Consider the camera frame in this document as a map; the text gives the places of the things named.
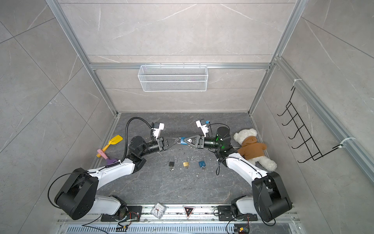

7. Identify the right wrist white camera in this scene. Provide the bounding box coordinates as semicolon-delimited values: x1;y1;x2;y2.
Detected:
196;119;210;137

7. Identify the black wire hook rack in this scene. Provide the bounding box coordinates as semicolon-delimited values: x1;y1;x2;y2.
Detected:
277;87;343;163

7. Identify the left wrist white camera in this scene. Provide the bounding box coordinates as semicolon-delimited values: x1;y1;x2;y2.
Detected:
151;122;165;139

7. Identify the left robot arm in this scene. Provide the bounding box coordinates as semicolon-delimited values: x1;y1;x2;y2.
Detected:
54;136;182;220

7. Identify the wrist white camera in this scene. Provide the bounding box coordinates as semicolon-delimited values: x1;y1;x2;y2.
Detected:
196;119;210;137
151;122;165;139

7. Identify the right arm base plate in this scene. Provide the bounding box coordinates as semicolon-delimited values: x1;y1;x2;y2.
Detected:
213;205;258;221

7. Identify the white wire mesh basket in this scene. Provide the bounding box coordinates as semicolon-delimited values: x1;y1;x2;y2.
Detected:
138;65;208;92

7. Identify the yellow toy shovel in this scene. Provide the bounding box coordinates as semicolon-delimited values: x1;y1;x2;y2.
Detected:
102;135;123;152

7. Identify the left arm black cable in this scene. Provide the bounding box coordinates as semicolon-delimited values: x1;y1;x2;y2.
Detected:
122;116;153;161

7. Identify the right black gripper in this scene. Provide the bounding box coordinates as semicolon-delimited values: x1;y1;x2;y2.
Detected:
185;135;223;151

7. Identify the red triangle warning sign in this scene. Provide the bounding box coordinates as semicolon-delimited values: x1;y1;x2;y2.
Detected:
183;206;195;219

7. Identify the white teddy bear brown hoodie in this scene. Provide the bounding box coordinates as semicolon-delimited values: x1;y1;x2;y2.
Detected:
233;128;277;172

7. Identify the small white clock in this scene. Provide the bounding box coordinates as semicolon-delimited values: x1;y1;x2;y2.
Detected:
151;203;167;219

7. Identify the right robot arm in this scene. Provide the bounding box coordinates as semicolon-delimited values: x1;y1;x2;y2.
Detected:
181;126;292;223

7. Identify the pink purple toy shovel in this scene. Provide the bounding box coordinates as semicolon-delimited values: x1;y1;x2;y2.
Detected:
96;149;118;166

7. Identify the brass padlock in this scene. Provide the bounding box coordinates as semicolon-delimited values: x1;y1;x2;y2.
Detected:
183;157;191;169

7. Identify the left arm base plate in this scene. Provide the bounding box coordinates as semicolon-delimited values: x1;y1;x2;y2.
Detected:
100;206;143;222

